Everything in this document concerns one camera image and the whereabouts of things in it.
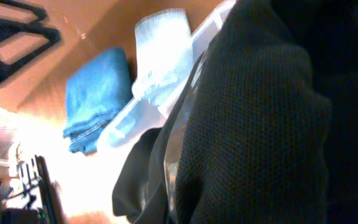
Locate clear plastic storage bin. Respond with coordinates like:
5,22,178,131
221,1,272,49
97,0,236,151

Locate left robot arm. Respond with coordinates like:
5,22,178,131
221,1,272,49
0,0,62,88

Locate blue folded jeans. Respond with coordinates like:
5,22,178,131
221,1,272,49
63,47,133,155

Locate black garment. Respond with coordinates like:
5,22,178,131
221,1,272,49
112,0,358,223

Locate light grey folded jeans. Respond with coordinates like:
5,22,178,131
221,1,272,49
132,8,193,106

